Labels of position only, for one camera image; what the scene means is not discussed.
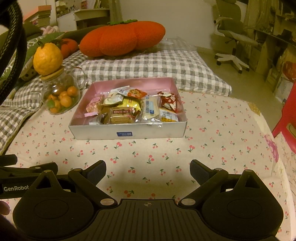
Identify plush toy with face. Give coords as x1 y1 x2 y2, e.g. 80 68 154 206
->
20 68 37 80

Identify grey gingham pillow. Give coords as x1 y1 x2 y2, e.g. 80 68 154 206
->
62 50 232 97

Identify white office chair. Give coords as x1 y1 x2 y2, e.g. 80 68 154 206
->
213 0 258 75

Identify cluttered desk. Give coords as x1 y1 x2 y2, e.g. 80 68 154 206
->
240 0 296 105

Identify grey gingham blanket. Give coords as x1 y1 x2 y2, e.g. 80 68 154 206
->
0 50 88 155

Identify pink floral snack packet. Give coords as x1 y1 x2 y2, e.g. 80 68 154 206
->
85 95 105 117

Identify yellow white label snack packet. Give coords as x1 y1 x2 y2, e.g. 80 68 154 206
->
159 108 180 123

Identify white bread snack packet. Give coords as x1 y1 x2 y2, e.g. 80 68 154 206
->
135 95 163 127

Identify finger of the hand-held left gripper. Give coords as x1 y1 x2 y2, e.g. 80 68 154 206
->
0 155 18 166
0 162 58 179

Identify large orange persimmon plush pillow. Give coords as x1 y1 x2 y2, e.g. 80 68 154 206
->
79 20 166 58

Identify white bedside cabinet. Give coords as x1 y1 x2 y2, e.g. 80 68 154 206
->
74 9 110 30

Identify stack of books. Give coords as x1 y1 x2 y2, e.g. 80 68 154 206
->
23 5 51 26

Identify cherry print bed sheet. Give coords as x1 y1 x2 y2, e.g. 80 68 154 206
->
5 88 296 241

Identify orange cookie snack packet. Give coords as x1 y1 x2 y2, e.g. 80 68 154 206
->
126 88 148 99

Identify brown cake snack packet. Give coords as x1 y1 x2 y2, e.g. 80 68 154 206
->
102 107 136 125

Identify clear brown snack packet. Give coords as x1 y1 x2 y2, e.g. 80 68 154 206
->
89 113 109 126

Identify red plastic stool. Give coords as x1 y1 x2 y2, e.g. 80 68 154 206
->
272 81 296 139

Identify small orange persimmon plush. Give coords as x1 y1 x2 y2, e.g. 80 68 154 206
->
59 38 78 58

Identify pink plush toy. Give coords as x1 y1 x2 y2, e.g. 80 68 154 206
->
41 25 60 36

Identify orange citrus fruit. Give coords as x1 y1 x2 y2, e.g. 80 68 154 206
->
33 42 63 76

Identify red snack packet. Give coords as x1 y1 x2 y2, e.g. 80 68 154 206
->
157 91 179 111

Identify pink cardboard box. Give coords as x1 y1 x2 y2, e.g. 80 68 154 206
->
69 77 187 141

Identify glass jar with handle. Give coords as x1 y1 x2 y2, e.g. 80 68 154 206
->
40 67 87 115

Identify person's left hand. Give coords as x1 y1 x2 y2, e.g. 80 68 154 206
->
0 200 10 217

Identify olive green cushion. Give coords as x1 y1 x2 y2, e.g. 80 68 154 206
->
63 27 93 42

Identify cream white snack packet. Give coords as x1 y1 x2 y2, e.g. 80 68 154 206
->
103 93 123 105

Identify cork jar lid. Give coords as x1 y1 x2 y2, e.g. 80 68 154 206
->
41 66 64 81

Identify black braided cable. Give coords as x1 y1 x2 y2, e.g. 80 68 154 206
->
0 0 27 105

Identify silver white snack packet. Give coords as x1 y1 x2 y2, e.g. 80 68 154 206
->
110 86 131 97

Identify red and white bag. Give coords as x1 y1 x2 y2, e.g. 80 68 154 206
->
274 61 296 104

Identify small orange kumquats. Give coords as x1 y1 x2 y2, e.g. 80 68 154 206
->
46 86 78 114

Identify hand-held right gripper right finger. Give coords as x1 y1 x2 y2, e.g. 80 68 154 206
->
178 159 269 207

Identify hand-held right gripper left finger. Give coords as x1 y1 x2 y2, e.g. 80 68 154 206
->
29 160 118 208

